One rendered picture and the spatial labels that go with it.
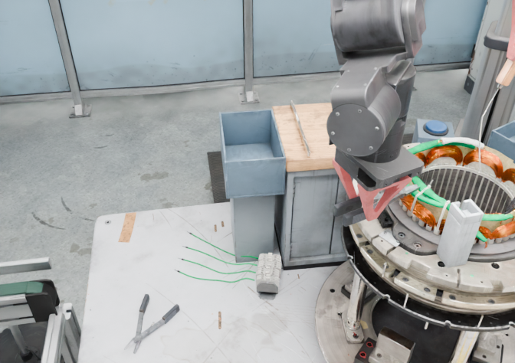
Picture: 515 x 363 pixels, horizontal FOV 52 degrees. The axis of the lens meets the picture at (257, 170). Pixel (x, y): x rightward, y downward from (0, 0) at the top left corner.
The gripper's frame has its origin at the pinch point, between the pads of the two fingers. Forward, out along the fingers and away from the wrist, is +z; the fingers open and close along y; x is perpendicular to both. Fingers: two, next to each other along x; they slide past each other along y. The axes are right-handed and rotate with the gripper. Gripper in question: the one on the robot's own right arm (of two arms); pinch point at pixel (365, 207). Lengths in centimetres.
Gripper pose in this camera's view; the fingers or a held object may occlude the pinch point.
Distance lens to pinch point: 68.2
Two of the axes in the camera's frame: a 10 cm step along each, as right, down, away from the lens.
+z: 0.0, 8.0, 6.1
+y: 4.6, 5.4, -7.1
